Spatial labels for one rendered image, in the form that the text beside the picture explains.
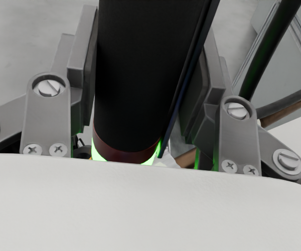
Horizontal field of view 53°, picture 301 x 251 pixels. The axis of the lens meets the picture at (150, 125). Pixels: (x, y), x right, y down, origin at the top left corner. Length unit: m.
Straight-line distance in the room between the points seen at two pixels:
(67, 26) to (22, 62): 0.59
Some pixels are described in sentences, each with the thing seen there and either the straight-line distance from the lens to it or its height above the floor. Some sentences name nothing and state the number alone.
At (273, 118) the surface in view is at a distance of 0.30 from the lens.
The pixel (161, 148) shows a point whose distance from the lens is 0.15.
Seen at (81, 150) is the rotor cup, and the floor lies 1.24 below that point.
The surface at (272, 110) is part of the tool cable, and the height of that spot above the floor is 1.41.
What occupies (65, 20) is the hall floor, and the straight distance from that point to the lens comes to 2.95.
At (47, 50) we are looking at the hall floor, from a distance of 2.60.
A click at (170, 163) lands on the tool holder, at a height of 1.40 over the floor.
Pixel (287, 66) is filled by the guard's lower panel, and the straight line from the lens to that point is 1.43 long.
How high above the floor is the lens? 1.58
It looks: 49 degrees down
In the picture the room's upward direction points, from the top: 15 degrees clockwise
